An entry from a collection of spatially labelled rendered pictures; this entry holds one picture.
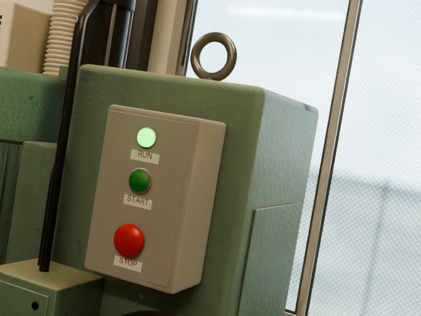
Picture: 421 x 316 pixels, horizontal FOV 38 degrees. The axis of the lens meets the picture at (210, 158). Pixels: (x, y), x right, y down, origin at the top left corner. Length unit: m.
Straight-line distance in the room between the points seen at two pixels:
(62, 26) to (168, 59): 0.41
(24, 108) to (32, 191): 0.11
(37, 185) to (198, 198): 0.27
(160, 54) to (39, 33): 0.48
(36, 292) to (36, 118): 0.27
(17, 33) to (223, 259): 1.87
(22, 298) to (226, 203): 0.22
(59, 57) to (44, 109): 1.53
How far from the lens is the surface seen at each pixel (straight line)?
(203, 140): 0.55
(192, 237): 0.56
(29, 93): 0.80
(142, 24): 2.26
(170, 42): 2.28
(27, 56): 2.42
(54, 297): 0.61
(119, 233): 0.56
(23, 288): 0.63
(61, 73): 0.79
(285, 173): 0.69
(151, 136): 0.55
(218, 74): 0.72
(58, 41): 2.34
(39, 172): 0.76
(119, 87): 0.65
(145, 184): 0.55
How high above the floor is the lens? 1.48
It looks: 3 degrees down
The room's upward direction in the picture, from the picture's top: 9 degrees clockwise
